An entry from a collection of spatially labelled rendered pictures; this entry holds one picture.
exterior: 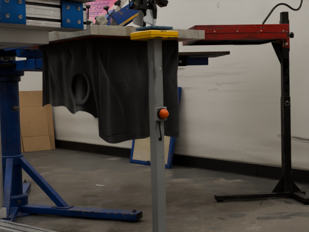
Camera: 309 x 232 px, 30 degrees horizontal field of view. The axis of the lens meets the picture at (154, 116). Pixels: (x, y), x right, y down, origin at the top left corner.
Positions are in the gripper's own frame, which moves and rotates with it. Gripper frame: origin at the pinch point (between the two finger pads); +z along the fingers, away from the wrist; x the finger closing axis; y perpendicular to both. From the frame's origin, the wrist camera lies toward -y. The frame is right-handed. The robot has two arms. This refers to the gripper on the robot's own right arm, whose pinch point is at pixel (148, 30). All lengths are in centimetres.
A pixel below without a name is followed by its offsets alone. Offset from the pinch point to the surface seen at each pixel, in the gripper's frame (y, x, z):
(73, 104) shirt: 20.4, -27.8, 29.8
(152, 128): 14.0, 19.0, 38.4
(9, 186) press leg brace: 11, -122, 78
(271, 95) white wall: -200, -109, 33
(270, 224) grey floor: -89, -15, 98
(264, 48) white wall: -200, -115, -4
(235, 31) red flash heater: -106, -55, -9
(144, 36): 18.5, 21.8, 4.7
